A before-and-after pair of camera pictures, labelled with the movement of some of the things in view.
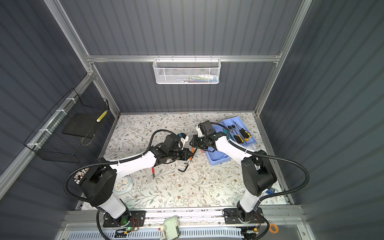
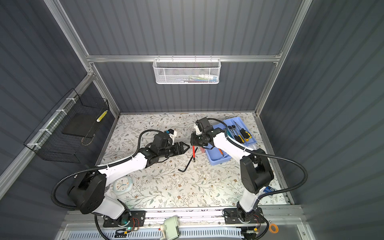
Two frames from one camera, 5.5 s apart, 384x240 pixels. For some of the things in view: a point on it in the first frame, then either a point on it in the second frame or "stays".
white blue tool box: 237,133 stays
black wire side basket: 72,125 stays
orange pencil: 193,151 to 221,152
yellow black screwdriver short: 246,135 stays
